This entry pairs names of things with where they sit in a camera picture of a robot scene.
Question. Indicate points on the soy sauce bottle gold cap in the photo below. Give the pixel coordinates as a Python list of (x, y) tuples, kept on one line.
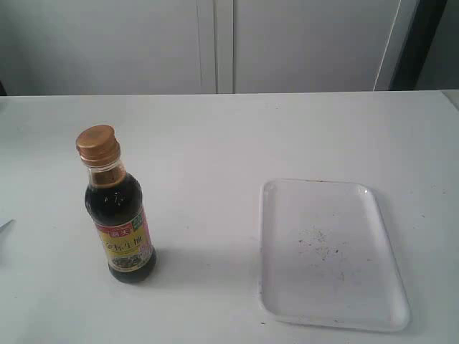
[(114, 201)]

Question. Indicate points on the dark vertical post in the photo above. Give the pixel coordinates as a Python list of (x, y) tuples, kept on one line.
[(417, 44)]

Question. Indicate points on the white plastic tray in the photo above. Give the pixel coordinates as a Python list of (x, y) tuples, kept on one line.
[(326, 259)]

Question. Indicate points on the white cabinet with doors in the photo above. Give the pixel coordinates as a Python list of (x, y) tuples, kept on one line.
[(200, 47)]

